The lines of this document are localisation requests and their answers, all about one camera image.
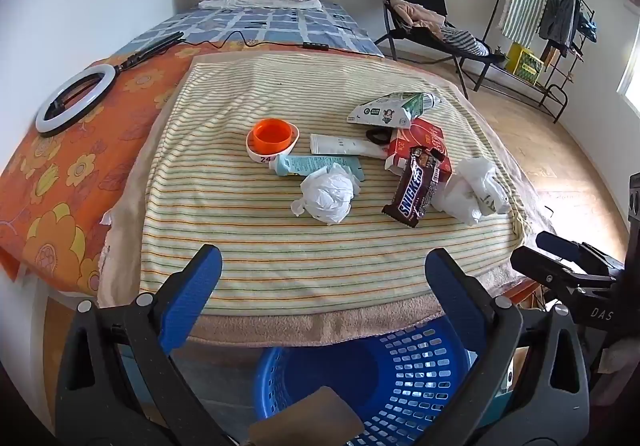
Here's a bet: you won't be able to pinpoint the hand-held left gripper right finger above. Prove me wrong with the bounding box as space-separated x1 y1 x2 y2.
400 247 592 446

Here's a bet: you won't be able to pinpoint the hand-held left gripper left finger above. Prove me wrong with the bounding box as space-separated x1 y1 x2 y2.
54 243 236 446

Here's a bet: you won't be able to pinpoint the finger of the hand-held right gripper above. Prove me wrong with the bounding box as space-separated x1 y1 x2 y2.
536 231 627 273
509 246 618 299

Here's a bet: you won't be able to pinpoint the blue plastic basket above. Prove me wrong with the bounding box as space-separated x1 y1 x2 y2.
254 313 483 446

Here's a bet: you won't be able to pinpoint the white plastic bag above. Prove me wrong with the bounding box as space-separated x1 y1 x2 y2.
431 157 512 226

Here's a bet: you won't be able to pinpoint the brown candy bar wrapper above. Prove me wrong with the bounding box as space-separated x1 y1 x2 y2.
381 146 448 229

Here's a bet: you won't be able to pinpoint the red cardboard box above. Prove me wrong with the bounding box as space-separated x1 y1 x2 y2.
384 118 453 177

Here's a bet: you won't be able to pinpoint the white paper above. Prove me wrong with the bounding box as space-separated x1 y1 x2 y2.
291 163 362 226

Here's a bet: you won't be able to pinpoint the orange plastic cup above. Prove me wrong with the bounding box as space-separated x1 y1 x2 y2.
251 119 293 152

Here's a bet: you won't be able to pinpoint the light blue tube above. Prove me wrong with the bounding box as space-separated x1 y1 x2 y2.
268 154 366 182

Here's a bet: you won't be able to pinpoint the green white drink carton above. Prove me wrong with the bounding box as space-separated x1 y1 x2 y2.
347 92 443 128

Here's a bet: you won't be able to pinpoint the beige terry blanket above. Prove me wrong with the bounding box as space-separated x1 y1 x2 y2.
97 51 556 347

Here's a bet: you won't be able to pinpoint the black clothes rack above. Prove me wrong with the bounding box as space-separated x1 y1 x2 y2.
475 0 598 124

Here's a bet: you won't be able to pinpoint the orange floral bedsheet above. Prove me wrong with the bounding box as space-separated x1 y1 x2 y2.
0 40 251 294

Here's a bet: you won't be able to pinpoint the brown cardboard piece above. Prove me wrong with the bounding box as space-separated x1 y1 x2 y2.
247 386 365 446

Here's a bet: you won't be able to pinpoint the window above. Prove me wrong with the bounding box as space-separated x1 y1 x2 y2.
616 38 640 114

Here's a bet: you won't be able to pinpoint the yellow crate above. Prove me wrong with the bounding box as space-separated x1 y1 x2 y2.
506 42 545 86

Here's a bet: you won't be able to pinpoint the white tube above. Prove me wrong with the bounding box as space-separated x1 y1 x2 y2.
310 133 393 159

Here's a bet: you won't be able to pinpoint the blue hanging garment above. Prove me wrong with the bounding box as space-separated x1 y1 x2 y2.
577 8 598 44

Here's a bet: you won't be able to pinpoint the striped grey garment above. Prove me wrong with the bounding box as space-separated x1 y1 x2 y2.
440 26 491 57

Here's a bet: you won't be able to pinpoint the dark hanging jacket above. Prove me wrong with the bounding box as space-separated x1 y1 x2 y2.
537 0 578 44

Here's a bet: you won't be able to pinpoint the beige clothes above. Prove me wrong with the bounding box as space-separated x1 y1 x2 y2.
389 0 447 39

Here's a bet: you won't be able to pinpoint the blue plaid bedsheet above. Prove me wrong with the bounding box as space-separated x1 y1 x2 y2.
116 1 385 59

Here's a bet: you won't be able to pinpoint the folded white sheet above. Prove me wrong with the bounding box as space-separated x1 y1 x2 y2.
198 0 322 11

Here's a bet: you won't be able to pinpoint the white ring light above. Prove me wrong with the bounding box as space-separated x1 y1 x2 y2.
36 63 119 137

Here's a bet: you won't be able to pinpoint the black ring light stand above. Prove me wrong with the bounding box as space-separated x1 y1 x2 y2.
114 31 185 73

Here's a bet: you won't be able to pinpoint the black cable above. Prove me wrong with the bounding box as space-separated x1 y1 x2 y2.
177 31 331 49

